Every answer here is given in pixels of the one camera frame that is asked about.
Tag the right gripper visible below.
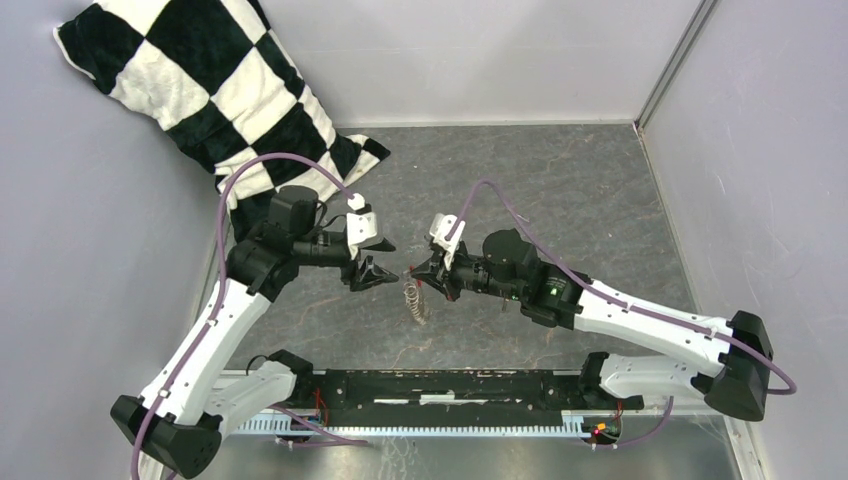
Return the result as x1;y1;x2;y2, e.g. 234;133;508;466
411;240;524;303

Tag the silver keyring bundle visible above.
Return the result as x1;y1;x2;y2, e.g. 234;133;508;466
403;280;429;325

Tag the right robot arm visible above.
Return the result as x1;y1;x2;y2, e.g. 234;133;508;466
411;229;774;422

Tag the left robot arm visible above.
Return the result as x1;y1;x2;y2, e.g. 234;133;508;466
110;185;398;479

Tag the black white checkered cloth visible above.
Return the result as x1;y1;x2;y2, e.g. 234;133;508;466
53;0;390;239

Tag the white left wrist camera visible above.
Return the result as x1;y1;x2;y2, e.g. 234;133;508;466
345;193;383;259

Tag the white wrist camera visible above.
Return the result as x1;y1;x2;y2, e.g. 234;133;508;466
345;193;383;259
429;213;466;270

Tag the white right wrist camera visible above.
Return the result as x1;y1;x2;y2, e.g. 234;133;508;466
429;213;466;270

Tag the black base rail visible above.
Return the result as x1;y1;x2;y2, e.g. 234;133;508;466
283;369;645;427

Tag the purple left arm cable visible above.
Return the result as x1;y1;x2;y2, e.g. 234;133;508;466
129;152;362;480

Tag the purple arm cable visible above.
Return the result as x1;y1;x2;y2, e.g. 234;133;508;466
129;152;362;480
445;180;798;397

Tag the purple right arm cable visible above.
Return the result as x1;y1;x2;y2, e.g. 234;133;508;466
445;180;798;397

